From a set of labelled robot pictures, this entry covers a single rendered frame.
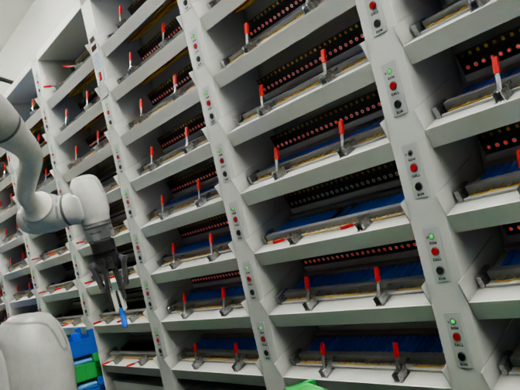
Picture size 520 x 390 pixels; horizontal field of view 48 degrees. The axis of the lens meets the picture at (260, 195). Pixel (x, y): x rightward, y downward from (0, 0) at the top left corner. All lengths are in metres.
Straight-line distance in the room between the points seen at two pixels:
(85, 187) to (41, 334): 0.62
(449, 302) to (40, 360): 0.90
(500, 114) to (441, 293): 0.41
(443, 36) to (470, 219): 0.38
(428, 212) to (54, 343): 0.88
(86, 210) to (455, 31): 1.19
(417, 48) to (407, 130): 0.18
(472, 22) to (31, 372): 1.17
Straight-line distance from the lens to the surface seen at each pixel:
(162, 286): 2.44
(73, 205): 1.91
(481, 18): 1.28
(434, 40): 1.34
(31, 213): 1.93
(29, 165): 1.69
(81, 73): 2.78
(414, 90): 1.36
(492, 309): 1.34
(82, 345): 2.11
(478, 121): 1.28
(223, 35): 1.99
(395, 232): 1.43
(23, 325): 1.43
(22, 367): 1.42
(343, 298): 1.64
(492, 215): 1.29
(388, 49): 1.40
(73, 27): 2.92
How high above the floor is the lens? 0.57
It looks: 4 degrees up
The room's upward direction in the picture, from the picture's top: 13 degrees counter-clockwise
